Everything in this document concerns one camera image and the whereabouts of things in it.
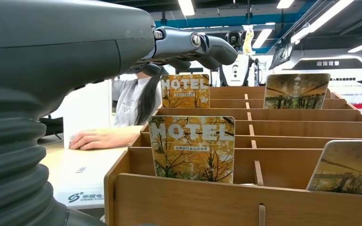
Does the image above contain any guest person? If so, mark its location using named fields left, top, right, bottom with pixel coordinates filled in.
left=69, top=65, right=169, bottom=151

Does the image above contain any hotel room key card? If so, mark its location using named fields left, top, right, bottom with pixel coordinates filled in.
left=159, top=73, right=211, bottom=109
left=147, top=115, right=236, bottom=185

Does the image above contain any wooden slotted card organizer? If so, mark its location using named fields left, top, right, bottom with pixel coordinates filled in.
left=104, top=86, right=362, bottom=226

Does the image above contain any brown picture room key card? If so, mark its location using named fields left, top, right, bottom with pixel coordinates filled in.
left=263, top=73, right=331, bottom=110
left=305, top=139, right=362, bottom=198

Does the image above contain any white desk partition box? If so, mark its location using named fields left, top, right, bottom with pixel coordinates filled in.
left=63, top=79, right=113, bottom=148

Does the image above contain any black office chair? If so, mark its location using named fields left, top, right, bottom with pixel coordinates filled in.
left=38, top=114, right=64, bottom=141

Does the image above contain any standing humanoid robot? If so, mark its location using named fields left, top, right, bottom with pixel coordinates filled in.
left=218, top=30, right=258, bottom=87

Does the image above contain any yellow hanging tag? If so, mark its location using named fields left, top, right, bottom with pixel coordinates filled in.
left=243, top=24, right=255, bottom=56

